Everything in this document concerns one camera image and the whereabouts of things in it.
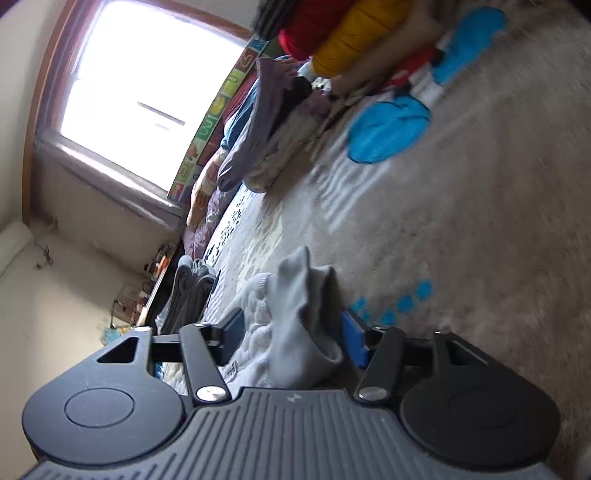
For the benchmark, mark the folded striped garment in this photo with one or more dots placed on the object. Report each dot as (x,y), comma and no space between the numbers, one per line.
(270,14)

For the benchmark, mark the folded lilac garment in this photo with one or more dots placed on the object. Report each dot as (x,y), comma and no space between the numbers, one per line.
(258,115)

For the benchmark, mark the folded blue blanket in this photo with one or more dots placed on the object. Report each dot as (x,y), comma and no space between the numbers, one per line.
(240,117)

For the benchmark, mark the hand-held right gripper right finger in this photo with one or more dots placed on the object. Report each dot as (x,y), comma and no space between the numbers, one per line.
(353,339)

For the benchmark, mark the folded dark grey garment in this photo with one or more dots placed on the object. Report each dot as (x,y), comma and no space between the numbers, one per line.
(178,295)
(203,286)

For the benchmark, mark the folded black garment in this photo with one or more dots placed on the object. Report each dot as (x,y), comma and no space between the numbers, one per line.
(302,88)

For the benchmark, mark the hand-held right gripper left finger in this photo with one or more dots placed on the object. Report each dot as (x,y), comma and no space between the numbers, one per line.
(231,334)

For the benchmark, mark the folded red garment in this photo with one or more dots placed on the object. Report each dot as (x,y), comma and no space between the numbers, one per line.
(314,27)

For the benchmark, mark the cardboard box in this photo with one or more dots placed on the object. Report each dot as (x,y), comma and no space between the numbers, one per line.
(129,300)

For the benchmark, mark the folded yellow garment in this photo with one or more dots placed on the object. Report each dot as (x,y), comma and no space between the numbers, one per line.
(364,37)

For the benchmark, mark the dark desk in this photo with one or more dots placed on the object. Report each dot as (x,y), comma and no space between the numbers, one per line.
(154,295)

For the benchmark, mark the purple quilt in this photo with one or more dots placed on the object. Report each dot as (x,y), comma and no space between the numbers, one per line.
(198,235)

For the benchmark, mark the wooden window frame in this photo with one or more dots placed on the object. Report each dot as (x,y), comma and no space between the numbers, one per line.
(41,92)

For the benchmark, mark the light blue bottle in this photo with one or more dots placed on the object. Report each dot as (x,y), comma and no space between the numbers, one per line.
(113,333)

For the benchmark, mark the white quilted garment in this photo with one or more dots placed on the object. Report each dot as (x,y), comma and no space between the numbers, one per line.
(295,323)

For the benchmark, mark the window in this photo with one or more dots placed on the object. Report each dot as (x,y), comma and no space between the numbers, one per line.
(138,69)

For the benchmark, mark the cream orange pillow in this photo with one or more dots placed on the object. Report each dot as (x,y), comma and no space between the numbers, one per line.
(203,189)

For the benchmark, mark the colourful foam mat headboard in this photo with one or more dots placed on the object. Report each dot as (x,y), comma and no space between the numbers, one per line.
(207,124)

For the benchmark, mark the grey window sill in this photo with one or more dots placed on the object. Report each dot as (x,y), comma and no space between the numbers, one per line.
(106,170)

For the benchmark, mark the folded floral garment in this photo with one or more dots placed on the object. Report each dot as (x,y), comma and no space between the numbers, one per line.
(277,157)

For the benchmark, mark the cartoon printed blanket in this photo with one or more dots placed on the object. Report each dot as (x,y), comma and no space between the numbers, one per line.
(461,207)

